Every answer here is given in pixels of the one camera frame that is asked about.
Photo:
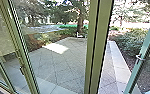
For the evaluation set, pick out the white garden chair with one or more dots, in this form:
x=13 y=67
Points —
x=79 y=35

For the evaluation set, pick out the brown tree trunk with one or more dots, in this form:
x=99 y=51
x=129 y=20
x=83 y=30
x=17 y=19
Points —
x=80 y=21

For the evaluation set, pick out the low brown green hedge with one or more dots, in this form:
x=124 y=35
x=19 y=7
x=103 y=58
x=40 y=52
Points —
x=49 y=38

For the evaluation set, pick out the dark green shrub bed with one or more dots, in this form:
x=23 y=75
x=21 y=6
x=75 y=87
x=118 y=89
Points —
x=132 y=41

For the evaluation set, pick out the green door frame post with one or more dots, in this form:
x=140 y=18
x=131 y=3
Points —
x=98 y=46

